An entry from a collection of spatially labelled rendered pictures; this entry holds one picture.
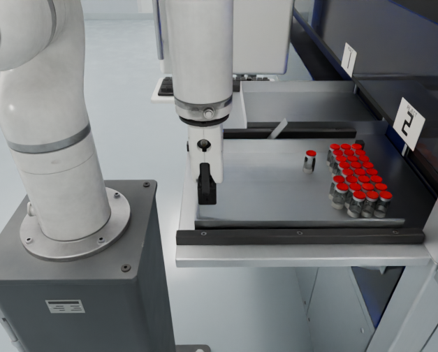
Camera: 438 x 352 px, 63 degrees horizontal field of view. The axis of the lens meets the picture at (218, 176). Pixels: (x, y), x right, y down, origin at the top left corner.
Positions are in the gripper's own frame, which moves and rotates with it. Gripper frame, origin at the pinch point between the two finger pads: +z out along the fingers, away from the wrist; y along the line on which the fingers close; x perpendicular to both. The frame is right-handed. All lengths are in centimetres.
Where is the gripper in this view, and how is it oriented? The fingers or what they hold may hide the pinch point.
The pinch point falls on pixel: (207, 193)
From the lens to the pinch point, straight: 62.3
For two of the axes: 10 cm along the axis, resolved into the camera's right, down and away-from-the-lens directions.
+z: 0.1, 8.1, 5.9
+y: -0.1, -5.9, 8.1
